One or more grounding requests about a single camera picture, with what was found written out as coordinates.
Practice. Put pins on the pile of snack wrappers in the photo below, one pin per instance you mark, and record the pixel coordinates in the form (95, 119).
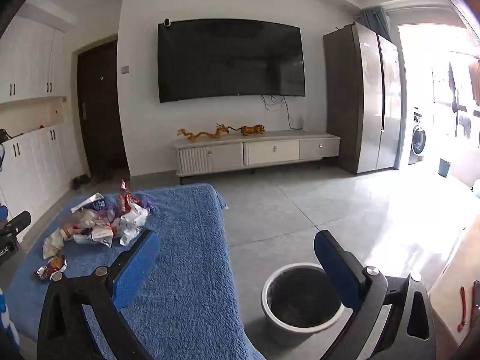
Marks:
(101, 221)

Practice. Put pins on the small teal bin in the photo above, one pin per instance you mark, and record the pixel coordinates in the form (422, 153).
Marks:
(444, 168)

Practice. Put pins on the blue grey curtain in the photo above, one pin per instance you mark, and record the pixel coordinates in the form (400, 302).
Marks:
(375, 22)

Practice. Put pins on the front-load washing machine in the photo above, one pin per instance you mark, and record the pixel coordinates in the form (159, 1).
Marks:
(418, 138)

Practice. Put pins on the dark brown door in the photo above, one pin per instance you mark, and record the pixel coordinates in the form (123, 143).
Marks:
(103, 112)

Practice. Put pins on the golden tiger figurine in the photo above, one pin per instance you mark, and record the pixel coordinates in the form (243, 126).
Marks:
(252, 130)

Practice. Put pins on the silver double-door refrigerator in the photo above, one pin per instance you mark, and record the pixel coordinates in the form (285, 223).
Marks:
(369, 101)

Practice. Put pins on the pair of dark shoes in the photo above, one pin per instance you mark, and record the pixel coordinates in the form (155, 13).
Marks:
(102, 176)

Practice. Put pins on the white television cabinet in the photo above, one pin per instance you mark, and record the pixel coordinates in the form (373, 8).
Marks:
(258, 152)

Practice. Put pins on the light wooden table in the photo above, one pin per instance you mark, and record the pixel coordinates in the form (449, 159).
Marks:
(455, 270)

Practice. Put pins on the person's left hand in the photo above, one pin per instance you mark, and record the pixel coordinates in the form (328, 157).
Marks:
(6, 318)

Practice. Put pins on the hanging dark clothes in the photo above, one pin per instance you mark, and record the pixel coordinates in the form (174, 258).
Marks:
(453, 86)

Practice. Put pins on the blue fluffy towel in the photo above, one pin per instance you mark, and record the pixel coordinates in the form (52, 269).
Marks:
(187, 270)

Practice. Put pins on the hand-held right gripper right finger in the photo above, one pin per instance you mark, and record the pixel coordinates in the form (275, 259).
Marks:
(333, 270)

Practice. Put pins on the black wall television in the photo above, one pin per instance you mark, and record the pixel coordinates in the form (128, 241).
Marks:
(230, 60)

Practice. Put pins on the red orange wrapper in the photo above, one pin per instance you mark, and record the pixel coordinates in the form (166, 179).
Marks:
(52, 267)

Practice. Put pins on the white wall cabinets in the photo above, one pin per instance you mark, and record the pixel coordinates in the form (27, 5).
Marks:
(30, 63)

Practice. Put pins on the golden dragon figurine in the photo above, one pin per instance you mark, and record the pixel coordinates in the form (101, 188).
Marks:
(204, 134)

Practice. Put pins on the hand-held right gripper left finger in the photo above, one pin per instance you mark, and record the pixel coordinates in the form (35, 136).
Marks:
(135, 270)

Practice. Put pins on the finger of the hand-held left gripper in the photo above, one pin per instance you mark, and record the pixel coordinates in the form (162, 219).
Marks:
(18, 222)

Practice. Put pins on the small red wrapper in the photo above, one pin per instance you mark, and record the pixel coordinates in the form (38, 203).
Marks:
(123, 186)

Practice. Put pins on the white base cabinets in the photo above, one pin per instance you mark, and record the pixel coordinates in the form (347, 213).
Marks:
(41, 165)

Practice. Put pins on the white round waste bin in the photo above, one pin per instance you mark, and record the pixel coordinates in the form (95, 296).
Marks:
(300, 326)

